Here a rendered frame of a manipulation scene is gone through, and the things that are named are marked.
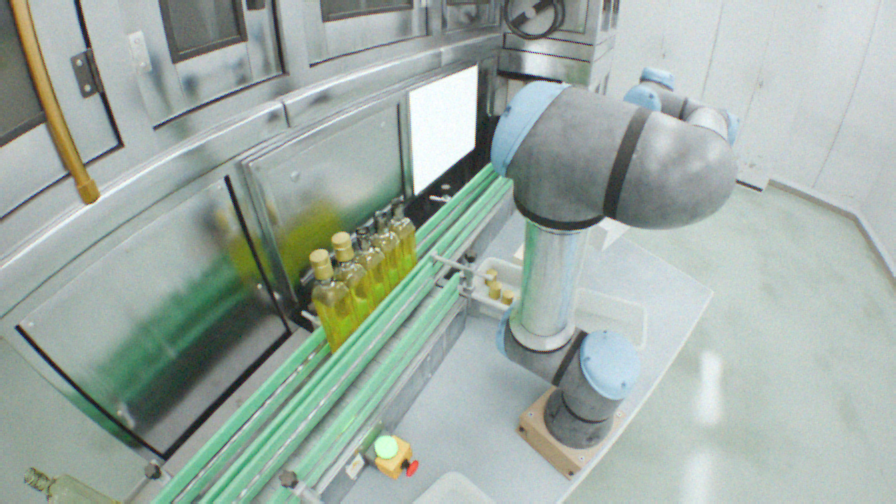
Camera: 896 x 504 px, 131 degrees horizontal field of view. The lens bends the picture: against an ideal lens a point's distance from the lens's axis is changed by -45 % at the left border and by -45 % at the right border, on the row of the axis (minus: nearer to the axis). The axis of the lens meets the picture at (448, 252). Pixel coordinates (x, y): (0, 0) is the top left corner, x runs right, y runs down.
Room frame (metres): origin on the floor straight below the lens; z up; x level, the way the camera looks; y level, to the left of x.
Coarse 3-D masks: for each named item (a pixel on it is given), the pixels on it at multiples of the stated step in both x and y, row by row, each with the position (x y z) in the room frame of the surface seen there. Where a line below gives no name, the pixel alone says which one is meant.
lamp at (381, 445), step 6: (384, 438) 0.28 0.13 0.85; (390, 438) 0.28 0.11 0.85; (378, 444) 0.27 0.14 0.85; (384, 444) 0.27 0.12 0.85; (390, 444) 0.27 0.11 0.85; (396, 444) 0.27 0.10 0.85; (378, 450) 0.25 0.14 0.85; (384, 450) 0.25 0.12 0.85; (390, 450) 0.25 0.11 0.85; (396, 450) 0.26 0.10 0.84; (384, 456) 0.25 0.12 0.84; (390, 456) 0.25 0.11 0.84
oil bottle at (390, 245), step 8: (392, 232) 0.64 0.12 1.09; (376, 240) 0.61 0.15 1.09; (384, 240) 0.61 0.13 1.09; (392, 240) 0.62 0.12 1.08; (384, 248) 0.60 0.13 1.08; (392, 248) 0.61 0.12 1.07; (400, 248) 0.63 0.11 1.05; (392, 256) 0.61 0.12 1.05; (400, 256) 0.63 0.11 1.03; (392, 264) 0.60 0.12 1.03; (400, 264) 0.63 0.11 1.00; (392, 272) 0.60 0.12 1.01; (400, 272) 0.62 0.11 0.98; (392, 280) 0.60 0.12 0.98; (400, 280) 0.62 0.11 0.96; (392, 288) 0.59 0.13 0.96
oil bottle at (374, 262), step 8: (376, 248) 0.58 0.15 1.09; (360, 256) 0.56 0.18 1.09; (368, 256) 0.56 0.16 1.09; (376, 256) 0.56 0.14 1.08; (384, 256) 0.58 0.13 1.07; (368, 264) 0.54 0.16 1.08; (376, 264) 0.56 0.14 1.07; (384, 264) 0.58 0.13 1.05; (368, 272) 0.54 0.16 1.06; (376, 272) 0.55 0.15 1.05; (384, 272) 0.57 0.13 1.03; (376, 280) 0.55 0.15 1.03; (384, 280) 0.57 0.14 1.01; (376, 288) 0.54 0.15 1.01; (384, 288) 0.57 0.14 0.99; (376, 296) 0.54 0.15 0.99; (384, 296) 0.56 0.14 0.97; (376, 304) 0.54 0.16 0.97
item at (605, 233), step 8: (600, 224) 0.64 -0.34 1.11; (608, 224) 0.64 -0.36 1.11; (616, 224) 0.64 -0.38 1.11; (624, 224) 0.68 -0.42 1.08; (592, 232) 0.64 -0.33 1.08; (600, 232) 0.63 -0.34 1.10; (608, 232) 0.62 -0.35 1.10; (616, 232) 0.66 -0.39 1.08; (592, 240) 0.64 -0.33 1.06; (600, 240) 0.63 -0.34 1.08; (608, 240) 0.63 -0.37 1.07; (600, 248) 0.62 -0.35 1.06
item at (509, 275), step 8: (488, 264) 0.83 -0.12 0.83; (496, 264) 0.83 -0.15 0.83; (504, 264) 0.81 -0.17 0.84; (512, 264) 0.81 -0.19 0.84; (504, 272) 0.81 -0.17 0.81; (512, 272) 0.80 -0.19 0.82; (520, 272) 0.79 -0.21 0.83; (480, 280) 0.78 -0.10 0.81; (496, 280) 0.82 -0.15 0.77; (504, 280) 0.81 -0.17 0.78; (512, 280) 0.79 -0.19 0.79; (520, 280) 0.78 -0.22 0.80; (480, 288) 0.78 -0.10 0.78; (488, 288) 0.78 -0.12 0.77; (504, 288) 0.78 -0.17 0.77; (512, 288) 0.78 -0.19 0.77; (472, 296) 0.69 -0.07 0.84; (480, 296) 0.68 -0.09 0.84; (488, 296) 0.75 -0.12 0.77; (496, 304) 0.65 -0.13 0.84
